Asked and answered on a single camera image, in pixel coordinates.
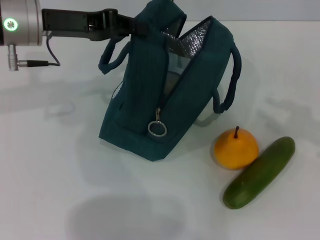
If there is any green cucumber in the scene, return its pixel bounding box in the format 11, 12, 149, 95
222, 136, 297, 210

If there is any dark teal insulated bag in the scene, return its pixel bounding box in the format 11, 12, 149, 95
98, 0, 243, 162

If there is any clear container with blue-rimmed lid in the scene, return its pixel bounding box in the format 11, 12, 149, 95
164, 51, 194, 94

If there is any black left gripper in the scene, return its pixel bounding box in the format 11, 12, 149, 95
41, 8, 148, 43

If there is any yellow pear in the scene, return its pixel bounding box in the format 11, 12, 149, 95
213, 125, 260, 171

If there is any left gripper cable with plug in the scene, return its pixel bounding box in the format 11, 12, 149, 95
7, 37, 61, 72

